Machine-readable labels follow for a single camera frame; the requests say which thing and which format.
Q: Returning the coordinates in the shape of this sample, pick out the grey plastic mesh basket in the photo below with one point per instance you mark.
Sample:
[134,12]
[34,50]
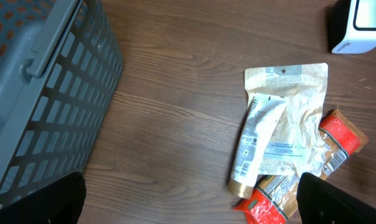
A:
[60,65]

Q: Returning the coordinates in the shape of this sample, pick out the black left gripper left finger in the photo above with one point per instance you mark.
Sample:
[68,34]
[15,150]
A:
[59,202]

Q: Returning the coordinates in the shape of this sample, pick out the white cream tube gold cap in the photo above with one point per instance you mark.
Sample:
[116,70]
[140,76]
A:
[263,115]

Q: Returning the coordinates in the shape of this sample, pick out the beige paper pouch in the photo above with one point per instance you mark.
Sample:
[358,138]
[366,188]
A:
[296,145]

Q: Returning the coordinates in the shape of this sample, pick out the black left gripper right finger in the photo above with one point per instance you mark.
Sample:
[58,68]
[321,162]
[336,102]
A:
[320,202]

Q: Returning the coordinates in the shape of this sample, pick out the white barcode scanner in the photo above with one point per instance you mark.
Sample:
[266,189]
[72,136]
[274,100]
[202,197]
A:
[352,26]

